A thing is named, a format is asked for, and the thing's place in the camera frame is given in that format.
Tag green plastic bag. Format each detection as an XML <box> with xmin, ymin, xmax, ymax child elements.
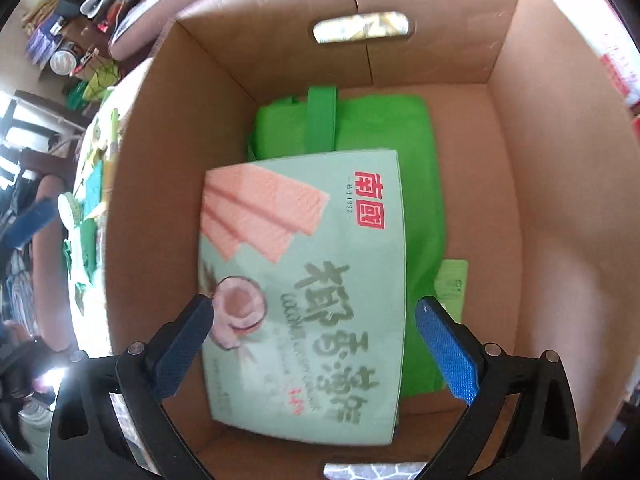
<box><xmin>69</xmin><ymin>59</ymin><xmax>122</xmax><ymax>107</ymax></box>

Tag white rounded device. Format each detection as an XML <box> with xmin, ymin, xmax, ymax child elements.
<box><xmin>80</xmin><ymin>0</ymin><xmax>122</xmax><ymax>19</ymax></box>

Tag blue box stack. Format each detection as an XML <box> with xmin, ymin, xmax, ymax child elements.
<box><xmin>27</xmin><ymin>25</ymin><xmax>59</xmax><ymax>62</ymax></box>

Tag brown cardboard box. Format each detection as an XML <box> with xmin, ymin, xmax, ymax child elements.
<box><xmin>102</xmin><ymin>0</ymin><xmax>640</xmax><ymax>480</ymax></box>

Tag green cloth bag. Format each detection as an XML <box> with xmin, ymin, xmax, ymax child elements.
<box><xmin>246</xmin><ymin>86</ymin><xmax>448</xmax><ymax>398</ymax></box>

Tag white paper sheet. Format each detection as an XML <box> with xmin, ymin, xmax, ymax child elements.
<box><xmin>110</xmin><ymin>0</ymin><xmax>174</xmax><ymax>44</ymax></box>

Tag pale green wafer box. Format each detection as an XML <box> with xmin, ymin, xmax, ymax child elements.
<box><xmin>197</xmin><ymin>148</ymin><xmax>407</xmax><ymax>447</ymax></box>

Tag green wet wipes packet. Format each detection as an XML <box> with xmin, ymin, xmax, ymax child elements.
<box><xmin>436</xmin><ymin>258</ymin><xmax>470</xmax><ymax>322</ymax></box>

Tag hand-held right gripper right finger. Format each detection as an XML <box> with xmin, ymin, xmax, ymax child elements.
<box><xmin>414</xmin><ymin>296</ymin><xmax>584</xmax><ymax>480</ymax></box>

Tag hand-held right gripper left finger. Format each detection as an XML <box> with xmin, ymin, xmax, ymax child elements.
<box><xmin>47</xmin><ymin>294</ymin><xmax>217</xmax><ymax>480</ymax></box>

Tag round white tin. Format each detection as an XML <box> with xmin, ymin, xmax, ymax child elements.
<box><xmin>49</xmin><ymin>50</ymin><xmax>76</xmax><ymax>77</ymax></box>

